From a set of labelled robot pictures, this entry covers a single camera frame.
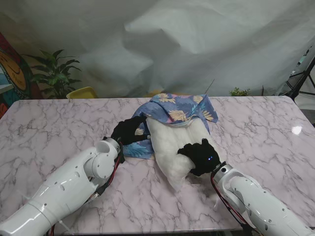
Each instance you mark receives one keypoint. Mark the small green plant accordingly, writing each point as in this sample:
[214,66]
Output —
[240,92]

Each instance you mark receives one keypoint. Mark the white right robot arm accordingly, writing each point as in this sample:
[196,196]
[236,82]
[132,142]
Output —
[258,201]

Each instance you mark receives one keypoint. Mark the yellow chair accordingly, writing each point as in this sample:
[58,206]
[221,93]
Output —
[82,93]

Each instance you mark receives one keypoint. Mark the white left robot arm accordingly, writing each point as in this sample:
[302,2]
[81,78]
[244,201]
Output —
[64,186]

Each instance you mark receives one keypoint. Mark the white backdrop sheet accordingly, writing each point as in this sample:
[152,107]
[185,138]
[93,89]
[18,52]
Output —
[157,44]

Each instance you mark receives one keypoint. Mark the black tripod stand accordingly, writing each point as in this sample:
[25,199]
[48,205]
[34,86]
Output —
[301,83]

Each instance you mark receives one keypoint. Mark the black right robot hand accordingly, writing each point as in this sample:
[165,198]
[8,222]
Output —
[203,157]

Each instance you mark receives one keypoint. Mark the colourful mural board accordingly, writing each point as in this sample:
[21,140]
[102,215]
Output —
[12,73]

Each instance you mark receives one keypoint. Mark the blue floral pillowcase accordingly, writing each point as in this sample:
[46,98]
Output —
[177,108]

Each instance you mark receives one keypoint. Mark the thin brown stick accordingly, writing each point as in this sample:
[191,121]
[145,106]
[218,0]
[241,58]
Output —
[209,87]

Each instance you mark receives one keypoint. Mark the large green potted plant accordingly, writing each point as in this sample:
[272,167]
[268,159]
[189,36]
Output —
[55,73]

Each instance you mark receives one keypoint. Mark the white fluffy pillow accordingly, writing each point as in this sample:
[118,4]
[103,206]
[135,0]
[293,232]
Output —
[169,145]

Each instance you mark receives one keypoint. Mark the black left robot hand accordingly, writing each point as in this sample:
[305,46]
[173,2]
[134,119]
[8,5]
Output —
[125,131]

